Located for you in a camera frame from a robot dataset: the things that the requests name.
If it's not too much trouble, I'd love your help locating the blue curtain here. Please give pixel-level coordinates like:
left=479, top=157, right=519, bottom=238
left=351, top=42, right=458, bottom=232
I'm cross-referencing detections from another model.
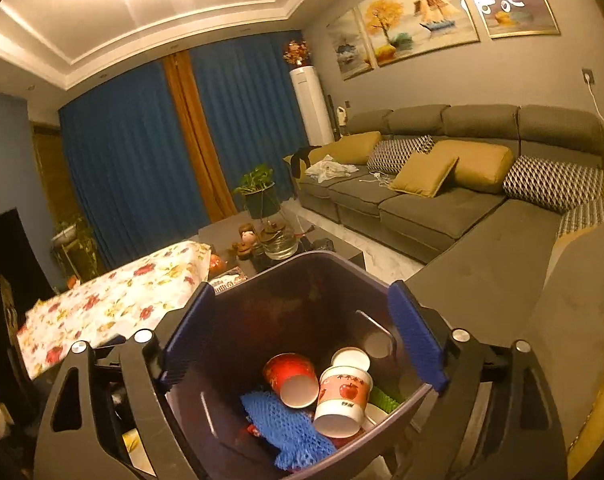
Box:
left=60, top=30, right=306, bottom=268

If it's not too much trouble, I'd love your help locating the patterned cushion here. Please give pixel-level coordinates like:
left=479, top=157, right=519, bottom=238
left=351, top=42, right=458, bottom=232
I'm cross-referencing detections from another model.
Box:
left=503, top=155, right=604, bottom=214
left=367, top=134, right=434, bottom=174

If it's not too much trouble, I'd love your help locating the red flower decoration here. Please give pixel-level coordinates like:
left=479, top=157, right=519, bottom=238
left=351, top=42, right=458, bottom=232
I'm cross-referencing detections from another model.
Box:
left=283, top=40, right=311, bottom=68

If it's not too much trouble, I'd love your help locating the left landscape painting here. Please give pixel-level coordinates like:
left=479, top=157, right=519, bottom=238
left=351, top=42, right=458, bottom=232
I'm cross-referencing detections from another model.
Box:
left=327, top=9, right=373, bottom=80

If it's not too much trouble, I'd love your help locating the green foam net sleeve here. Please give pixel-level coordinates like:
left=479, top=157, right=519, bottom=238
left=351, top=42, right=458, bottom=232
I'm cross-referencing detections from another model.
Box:
left=369, top=386, right=401, bottom=414

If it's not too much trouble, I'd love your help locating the red paper cup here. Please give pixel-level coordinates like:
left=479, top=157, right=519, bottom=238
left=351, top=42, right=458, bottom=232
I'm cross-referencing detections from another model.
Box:
left=331, top=347, right=370, bottom=372

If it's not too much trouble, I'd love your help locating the tree and ship painting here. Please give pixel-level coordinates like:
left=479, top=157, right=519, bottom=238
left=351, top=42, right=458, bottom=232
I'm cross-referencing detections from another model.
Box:
left=357, top=0, right=480, bottom=66

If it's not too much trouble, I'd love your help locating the yellow cushion back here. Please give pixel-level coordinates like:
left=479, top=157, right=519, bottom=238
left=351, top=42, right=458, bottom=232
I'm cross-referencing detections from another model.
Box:
left=430, top=140, right=516, bottom=194

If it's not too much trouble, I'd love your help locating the orange curtain strip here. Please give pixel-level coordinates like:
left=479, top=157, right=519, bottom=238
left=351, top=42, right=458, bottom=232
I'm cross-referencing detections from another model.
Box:
left=162, top=51, right=238, bottom=222

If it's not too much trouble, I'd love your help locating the dark coffee table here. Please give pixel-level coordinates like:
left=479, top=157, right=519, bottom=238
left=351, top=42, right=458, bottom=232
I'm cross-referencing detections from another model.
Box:
left=195, top=209, right=366, bottom=292

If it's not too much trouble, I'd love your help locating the wall socket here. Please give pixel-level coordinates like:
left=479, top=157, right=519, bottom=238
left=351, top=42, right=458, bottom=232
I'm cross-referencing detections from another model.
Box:
left=582, top=68, right=595, bottom=86

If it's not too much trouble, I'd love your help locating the yellow cushion front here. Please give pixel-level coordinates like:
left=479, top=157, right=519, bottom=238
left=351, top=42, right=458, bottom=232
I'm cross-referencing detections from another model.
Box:
left=389, top=153, right=458, bottom=198

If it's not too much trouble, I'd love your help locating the white cloth on sofa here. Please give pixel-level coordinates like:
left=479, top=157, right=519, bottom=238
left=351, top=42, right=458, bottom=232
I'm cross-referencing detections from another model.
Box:
left=305, top=155, right=358, bottom=184

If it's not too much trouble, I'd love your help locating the yellow cushion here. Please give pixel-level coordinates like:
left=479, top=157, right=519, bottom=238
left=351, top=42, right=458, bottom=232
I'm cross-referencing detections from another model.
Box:
left=389, top=153, right=458, bottom=198
left=430, top=140, right=516, bottom=194
left=308, top=131, right=381, bottom=166

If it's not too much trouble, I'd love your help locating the patterned cushion near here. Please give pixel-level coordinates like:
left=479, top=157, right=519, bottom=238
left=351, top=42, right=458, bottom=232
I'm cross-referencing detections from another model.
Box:
left=503, top=155, right=604, bottom=214

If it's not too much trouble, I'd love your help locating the white red apple cup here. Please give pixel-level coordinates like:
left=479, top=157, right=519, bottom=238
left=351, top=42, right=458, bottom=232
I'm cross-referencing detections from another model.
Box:
left=313, top=365, right=373, bottom=439

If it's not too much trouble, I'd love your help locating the potted green plant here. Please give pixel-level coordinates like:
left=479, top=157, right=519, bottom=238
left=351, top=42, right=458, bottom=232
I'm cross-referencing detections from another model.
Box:
left=233, top=164, right=280, bottom=220

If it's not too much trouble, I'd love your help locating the wooden door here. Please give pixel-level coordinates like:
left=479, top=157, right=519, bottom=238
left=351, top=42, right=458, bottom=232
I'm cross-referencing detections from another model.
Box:
left=30, top=122, right=82, bottom=228

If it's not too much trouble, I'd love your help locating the grey sectional sofa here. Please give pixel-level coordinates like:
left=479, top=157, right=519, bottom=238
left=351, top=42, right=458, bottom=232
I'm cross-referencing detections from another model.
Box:
left=285, top=104, right=604, bottom=451

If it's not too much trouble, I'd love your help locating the floral tablecloth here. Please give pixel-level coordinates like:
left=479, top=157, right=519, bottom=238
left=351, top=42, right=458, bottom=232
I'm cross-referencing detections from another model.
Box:
left=17, top=240, right=212, bottom=378

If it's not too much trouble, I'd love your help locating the plant on wooden stand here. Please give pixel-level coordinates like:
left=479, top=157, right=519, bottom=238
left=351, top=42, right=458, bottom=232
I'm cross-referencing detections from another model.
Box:
left=50, top=214, right=100, bottom=283

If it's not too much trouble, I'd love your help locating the small figurine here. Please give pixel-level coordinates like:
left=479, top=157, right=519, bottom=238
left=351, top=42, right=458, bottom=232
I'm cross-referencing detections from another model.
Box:
left=231, top=223, right=259, bottom=261

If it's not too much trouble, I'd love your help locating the red white plastic bag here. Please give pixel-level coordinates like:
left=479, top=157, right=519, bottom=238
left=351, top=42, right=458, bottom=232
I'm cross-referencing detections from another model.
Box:
left=245, top=404, right=387, bottom=448

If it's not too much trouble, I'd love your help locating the glass teapot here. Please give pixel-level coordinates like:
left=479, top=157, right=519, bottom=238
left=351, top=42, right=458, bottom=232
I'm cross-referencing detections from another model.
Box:
left=259, top=220, right=299, bottom=261

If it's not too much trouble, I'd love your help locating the black television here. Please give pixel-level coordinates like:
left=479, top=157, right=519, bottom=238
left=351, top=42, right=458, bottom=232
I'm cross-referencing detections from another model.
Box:
left=0, top=208, right=55, bottom=326

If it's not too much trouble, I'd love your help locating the blue foam net sleeve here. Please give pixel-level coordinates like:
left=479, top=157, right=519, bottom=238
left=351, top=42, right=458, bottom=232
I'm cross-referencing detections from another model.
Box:
left=240, top=391, right=337, bottom=472

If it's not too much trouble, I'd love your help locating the small red gold cup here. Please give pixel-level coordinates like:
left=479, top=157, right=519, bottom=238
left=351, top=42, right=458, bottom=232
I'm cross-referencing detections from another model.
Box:
left=263, top=352, right=319, bottom=410

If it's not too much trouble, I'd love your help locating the patterned cushion far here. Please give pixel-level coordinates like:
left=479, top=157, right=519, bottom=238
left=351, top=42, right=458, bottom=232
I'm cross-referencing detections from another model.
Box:
left=367, top=134, right=434, bottom=174

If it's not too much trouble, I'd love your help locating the white standing air conditioner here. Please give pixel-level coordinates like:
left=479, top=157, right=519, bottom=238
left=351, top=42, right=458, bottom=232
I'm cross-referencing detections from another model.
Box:
left=290, top=66, right=334, bottom=145

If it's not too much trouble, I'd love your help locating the yellow cushion far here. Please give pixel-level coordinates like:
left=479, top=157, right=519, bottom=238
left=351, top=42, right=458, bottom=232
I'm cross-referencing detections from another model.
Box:
left=308, top=131, right=381, bottom=166

